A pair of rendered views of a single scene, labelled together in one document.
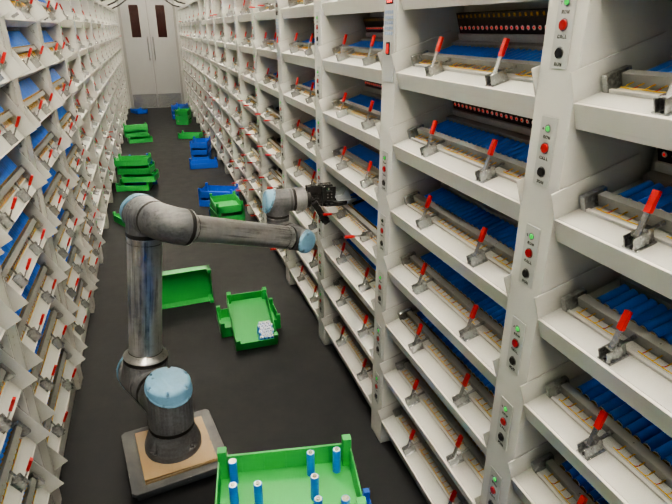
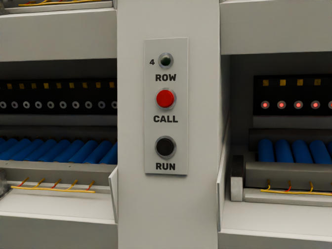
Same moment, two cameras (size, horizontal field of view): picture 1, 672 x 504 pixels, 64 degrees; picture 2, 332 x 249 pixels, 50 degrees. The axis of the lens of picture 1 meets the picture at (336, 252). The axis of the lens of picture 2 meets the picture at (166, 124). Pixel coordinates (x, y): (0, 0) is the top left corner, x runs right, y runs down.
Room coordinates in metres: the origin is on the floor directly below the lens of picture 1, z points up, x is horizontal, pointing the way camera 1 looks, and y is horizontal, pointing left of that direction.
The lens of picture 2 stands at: (1.44, 0.13, 0.82)
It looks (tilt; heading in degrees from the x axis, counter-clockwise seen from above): 3 degrees down; 301
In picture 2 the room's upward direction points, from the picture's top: straight up
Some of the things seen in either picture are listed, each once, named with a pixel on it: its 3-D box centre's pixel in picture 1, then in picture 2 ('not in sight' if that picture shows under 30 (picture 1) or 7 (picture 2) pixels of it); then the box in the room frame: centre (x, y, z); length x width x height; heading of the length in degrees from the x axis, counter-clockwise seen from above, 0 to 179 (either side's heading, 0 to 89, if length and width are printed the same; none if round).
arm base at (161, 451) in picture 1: (172, 432); not in sight; (1.47, 0.57, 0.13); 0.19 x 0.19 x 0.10
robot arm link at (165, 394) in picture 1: (168, 398); not in sight; (1.48, 0.57, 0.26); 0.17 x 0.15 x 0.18; 44
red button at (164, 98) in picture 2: not in sight; (165, 99); (1.61, -0.15, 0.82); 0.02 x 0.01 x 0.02; 18
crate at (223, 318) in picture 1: (248, 316); not in sight; (2.44, 0.46, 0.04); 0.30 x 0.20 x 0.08; 108
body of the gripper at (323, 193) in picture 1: (320, 195); not in sight; (2.07, 0.06, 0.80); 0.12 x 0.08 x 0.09; 109
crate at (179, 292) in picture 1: (184, 288); not in sight; (2.65, 0.84, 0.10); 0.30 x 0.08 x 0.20; 112
